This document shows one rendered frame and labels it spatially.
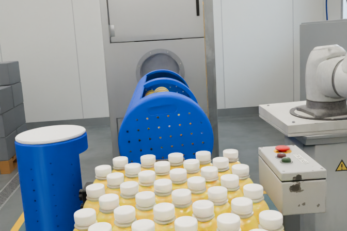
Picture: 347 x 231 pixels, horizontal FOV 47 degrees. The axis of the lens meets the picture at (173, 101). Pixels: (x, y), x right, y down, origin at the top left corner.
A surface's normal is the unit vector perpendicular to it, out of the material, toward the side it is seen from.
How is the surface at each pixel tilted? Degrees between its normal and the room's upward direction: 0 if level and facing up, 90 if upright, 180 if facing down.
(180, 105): 90
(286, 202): 90
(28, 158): 90
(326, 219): 90
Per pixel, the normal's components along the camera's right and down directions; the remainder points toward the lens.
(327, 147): 0.07, 0.16
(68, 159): 0.65, 0.08
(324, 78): -0.87, 0.11
